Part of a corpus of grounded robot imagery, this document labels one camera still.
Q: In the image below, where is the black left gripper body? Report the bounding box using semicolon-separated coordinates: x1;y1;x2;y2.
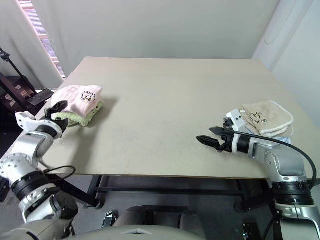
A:
44;106;63;127

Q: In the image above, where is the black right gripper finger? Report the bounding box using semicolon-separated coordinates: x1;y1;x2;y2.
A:
208;126;228;137
195;135;224;150

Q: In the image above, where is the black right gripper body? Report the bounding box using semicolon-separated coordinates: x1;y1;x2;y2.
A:
216;118;235;154

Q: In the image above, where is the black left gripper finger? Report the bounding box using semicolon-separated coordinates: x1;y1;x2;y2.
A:
51;117;70;131
47;100;69;115

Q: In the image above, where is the pink towel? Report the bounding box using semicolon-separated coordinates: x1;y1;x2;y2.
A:
50;84;104;119

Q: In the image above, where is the green towel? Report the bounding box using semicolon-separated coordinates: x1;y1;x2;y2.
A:
51;100;105;128

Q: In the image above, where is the beige towel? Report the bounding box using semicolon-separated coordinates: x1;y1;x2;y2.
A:
240;100;295;138

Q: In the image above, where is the light blue cloth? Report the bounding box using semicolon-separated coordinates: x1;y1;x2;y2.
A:
270;135;292;145

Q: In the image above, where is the black flat device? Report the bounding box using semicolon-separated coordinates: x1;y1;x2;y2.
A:
26;88;54;106

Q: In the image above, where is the dark wooden furniture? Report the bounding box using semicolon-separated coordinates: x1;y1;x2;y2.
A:
0;74;39;133

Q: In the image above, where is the black tripod stand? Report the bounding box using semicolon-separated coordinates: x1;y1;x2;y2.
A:
0;46;34;94

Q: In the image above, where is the window with blinds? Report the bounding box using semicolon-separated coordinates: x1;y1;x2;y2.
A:
15;0;66;79

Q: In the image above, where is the dark rounded robot leg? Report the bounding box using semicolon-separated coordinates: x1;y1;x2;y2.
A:
116;205;155;227
179;211;206;239

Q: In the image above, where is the grey robot torso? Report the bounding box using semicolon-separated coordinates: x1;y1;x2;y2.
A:
0;219;207;240

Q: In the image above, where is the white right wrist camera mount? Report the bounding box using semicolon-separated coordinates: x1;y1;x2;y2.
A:
225;108;248;154

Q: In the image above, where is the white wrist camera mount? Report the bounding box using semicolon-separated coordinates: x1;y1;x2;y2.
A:
15;111;64;140
225;108;248;154

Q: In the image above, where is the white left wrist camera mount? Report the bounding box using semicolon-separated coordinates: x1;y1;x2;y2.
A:
15;111;64;140

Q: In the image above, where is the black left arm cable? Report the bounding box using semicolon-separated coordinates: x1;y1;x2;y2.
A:
36;165;77;180

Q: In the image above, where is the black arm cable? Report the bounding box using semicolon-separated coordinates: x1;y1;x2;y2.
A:
224;127;318;191
36;165;77;180

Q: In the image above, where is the black metal table frame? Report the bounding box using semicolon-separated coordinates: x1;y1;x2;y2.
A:
46;174;275;213

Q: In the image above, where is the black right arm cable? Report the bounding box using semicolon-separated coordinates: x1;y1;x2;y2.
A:
224;127;318;191

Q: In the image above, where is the shiny metal foot bracket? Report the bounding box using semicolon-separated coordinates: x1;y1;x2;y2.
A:
101;210;119;229

